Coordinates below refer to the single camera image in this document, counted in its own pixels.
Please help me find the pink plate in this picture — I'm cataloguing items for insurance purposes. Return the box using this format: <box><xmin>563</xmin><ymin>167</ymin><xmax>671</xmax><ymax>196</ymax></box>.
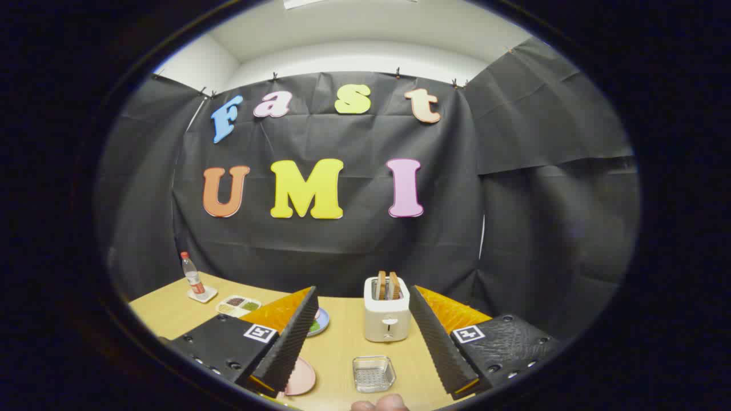
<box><xmin>284</xmin><ymin>357</ymin><xmax>316</xmax><ymax>396</ymax></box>

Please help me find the black backdrop cloth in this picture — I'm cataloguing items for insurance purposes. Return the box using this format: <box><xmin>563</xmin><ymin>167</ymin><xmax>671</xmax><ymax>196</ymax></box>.
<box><xmin>94</xmin><ymin>37</ymin><xmax>643</xmax><ymax>343</ymax></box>

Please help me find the metal wire basket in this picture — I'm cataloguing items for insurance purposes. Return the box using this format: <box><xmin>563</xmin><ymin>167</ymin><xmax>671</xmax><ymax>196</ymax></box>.
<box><xmin>352</xmin><ymin>356</ymin><xmax>396</xmax><ymax>393</ymax></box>

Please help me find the clear bottle with red cap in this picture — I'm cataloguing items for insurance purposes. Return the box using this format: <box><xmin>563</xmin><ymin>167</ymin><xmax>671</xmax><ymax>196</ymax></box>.
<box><xmin>180</xmin><ymin>252</ymin><xmax>206</xmax><ymax>295</ymax></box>

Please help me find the white toaster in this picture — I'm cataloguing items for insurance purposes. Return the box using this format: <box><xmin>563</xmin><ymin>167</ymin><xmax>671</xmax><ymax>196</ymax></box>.
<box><xmin>364</xmin><ymin>276</ymin><xmax>411</xmax><ymax>343</ymax></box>

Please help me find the blue plate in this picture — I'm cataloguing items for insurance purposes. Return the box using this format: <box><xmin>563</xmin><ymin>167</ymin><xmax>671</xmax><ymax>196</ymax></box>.
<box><xmin>307</xmin><ymin>307</ymin><xmax>330</xmax><ymax>337</ymax></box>

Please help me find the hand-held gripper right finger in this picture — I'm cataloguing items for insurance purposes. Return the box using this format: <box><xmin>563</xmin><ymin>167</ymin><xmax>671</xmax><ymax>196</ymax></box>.
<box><xmin>408</xmin><ymin>284</ymin><xmax>563</xmax><ymax>400</ymax></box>

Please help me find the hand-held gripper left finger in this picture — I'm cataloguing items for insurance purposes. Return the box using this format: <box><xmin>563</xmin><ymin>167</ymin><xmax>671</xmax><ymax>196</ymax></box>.
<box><xmin>166</xmin><ymin>285</ymin><xmax>320</xmax><ymax>400</ymax></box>

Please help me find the white divided condiment tray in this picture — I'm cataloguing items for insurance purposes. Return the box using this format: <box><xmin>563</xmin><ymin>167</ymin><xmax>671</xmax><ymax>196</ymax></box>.
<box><xmin>215</xmin><ymin>295</ymin><xmax>262</xmax><ymax>318</ymax></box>

